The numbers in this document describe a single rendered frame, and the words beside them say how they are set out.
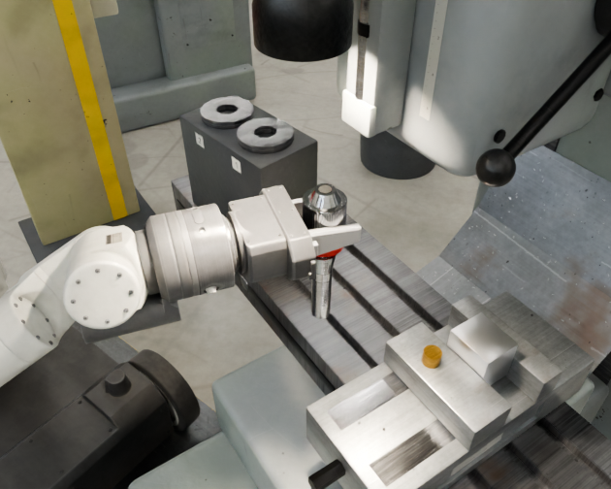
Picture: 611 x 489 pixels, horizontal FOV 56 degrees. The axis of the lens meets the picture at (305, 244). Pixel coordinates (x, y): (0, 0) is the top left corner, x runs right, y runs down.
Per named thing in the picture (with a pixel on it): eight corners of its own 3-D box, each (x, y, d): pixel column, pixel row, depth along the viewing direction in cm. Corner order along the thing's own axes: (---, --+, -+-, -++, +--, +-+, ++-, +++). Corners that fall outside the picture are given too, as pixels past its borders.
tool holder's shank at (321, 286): (319, 231, 66) (317, 298, 73) (303, 245, 64) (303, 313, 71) (342, 242, 64) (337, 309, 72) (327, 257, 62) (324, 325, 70)
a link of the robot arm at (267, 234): (317, 232, 54) (190, 261, 51) (315, 303, 60) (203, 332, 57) (277, 161, 63) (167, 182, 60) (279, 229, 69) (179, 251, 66)
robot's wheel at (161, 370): (133, 399, 140) (115, 346, 126) (149, 385, 143) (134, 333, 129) (190, 446, 130) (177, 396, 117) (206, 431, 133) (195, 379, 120)
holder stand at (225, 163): (265, 261, 98) (259, 161, 85) (192, 203, 110) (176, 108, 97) (317, 230, 104) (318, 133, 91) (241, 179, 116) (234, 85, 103)
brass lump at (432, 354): (430, 372, 67) (432, 362, 66) (417, 359, 69) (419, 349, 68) (443, 363, 68) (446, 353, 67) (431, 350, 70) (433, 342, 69)
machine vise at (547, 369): (379, 539, 64) (389, 494, 57) (305, 437, 73) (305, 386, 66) (580, 391, 78) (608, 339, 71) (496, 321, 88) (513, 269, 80)
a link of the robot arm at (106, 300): (172, 201, 61) (59, 223, 58) (184, 230, 51) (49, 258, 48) (192, 297, 65) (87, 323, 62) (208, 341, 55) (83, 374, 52)
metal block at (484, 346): (477, 394, 69) (488, 364, 65) (442, 360, 73) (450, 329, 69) (507, 374, 71) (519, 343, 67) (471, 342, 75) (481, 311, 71)
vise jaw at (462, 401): (467, 452, 64) (475, 433, 61) (382, 361, 73) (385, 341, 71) (505, 425, 67) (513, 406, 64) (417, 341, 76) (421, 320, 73)
